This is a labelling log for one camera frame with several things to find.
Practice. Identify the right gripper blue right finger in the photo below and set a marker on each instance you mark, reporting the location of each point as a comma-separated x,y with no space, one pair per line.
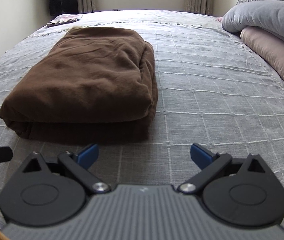
212,166

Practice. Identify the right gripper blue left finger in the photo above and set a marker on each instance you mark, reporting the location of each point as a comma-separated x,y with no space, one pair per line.
76,166

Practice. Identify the brown coat with fur collar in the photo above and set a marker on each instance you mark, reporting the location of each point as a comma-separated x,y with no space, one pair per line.
96,84

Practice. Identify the grey checked bedspread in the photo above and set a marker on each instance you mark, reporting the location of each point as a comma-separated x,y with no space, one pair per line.
213,90

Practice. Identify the pink folded quilt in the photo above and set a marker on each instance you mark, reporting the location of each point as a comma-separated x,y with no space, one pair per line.
266,45

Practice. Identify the small folded patterned cloth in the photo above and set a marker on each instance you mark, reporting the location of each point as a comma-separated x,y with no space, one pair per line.
63,19

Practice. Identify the grey-blue folded duvet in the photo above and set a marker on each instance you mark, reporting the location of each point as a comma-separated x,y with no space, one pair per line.
268,15

